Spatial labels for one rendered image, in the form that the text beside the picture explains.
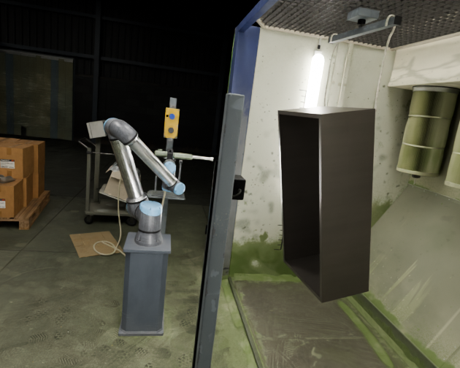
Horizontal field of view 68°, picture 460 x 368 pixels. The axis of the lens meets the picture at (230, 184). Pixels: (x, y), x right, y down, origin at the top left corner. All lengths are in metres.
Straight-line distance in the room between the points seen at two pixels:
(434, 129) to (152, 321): 2.63
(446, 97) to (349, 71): 0.79
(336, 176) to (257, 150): 1.13
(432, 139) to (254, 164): 1.47
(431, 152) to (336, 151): 1.34
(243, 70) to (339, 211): 1.48
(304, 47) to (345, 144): 1.32
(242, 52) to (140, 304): 2.10
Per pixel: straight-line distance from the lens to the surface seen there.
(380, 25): 2.29
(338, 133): 2.04
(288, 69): 3.11
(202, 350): 1.28
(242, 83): 2.99
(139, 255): 2.36
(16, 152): 4.70
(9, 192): 4.43
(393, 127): 3.60
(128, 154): 2.36
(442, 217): 3.34
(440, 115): 3.25
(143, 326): 2.62
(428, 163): 3.27
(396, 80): 3.46
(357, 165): 2.15
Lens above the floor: 1.59
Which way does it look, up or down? 12 degrees down
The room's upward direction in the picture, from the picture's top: 7 degrees clockwise
